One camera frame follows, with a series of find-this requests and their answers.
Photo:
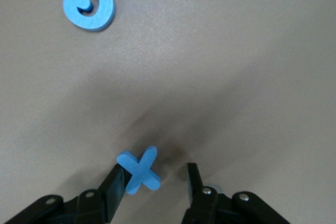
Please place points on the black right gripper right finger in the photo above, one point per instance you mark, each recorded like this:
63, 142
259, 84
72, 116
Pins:
202, 205

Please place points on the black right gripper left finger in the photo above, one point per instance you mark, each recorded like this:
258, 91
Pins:
92, 208

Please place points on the blue letter X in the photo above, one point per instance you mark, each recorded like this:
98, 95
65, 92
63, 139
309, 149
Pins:
138, 172

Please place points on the blue capital G letter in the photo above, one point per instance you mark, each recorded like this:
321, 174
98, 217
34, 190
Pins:
105, 3

